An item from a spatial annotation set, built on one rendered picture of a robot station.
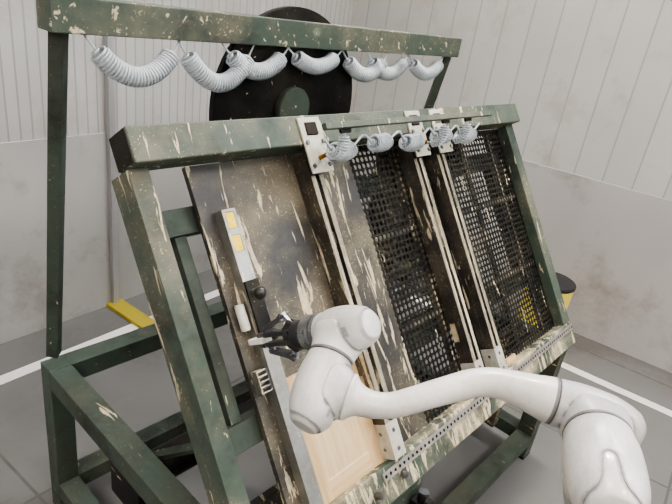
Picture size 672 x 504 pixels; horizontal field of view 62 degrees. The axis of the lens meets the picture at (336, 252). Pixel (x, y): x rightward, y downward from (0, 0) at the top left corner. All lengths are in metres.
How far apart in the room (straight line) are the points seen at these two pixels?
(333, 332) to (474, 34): 4.19
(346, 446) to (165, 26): 1.48
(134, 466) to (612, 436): 1.51
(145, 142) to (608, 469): 1.26
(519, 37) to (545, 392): 4.03
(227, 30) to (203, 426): 1.35
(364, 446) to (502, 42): 3.81
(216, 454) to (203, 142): 0.84
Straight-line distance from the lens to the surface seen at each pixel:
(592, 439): 1.17
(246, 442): 1.75
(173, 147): 1.59
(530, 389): 1.26
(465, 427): 2.38
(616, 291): 5.07
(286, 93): 2.44
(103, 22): 1.94
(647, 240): 4.92
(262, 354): 1.70
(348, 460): 1.94
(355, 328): 1.21
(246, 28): 2.23
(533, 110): 4.98
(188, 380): 1.56
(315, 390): 1.17
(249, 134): 1.75
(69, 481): 2.97
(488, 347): 2.57
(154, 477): 2.08
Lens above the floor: 2.29
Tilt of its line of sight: 24 degrees down
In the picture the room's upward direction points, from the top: 9 degrees clockwise
